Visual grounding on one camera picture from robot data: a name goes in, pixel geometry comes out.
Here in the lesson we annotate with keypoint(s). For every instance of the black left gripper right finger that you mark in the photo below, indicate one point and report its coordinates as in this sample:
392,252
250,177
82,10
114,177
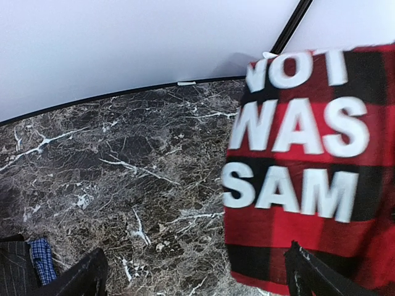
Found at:
306,275

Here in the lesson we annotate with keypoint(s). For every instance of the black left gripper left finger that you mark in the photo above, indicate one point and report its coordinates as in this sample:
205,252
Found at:
87,277

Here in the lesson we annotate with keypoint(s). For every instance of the red black plaid shirt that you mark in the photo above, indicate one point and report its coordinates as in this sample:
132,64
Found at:
311,160

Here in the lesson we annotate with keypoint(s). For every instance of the blue checked folded shirt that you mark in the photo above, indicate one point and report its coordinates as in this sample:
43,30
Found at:
41,255

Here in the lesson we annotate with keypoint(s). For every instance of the black pinstripe folded shirt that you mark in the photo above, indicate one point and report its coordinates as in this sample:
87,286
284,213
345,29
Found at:
17,273

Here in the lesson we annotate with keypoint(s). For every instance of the white tape strip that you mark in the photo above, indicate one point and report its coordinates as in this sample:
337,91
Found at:
186,83

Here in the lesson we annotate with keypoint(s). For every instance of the black corner frame post right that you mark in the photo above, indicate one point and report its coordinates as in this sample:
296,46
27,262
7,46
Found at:
291,26

